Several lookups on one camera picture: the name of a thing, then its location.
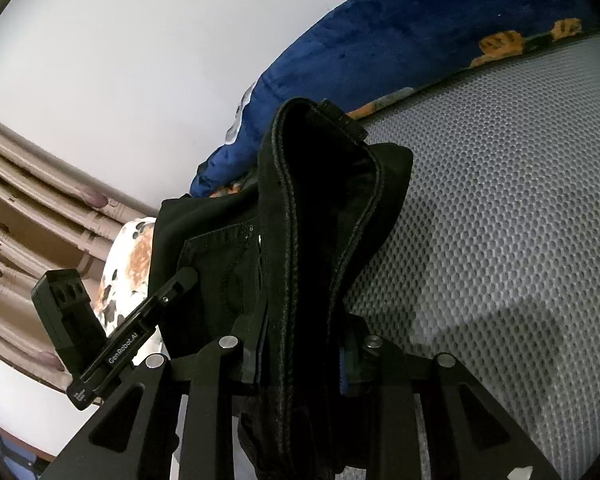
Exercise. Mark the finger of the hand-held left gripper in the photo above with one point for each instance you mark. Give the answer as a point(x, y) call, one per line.
point(175, 287)

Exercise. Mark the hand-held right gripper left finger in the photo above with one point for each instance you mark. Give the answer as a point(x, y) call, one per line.
point(250, 355)

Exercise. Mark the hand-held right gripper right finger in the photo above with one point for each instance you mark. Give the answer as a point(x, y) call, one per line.
point(343, 375)

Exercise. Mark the black pants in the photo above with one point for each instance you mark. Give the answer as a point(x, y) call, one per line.
point(305, 210)

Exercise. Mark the white orange-spotted pillow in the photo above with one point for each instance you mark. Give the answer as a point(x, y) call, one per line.
point(130, 260)

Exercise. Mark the beige ribbed headboard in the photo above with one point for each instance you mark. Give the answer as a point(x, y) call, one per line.
point(30, 220)

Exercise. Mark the grey textured mattress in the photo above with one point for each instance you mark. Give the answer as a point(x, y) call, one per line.
point(480, 185)

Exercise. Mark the blue blanket with orange print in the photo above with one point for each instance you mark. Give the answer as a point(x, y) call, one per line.
point(405, 35)

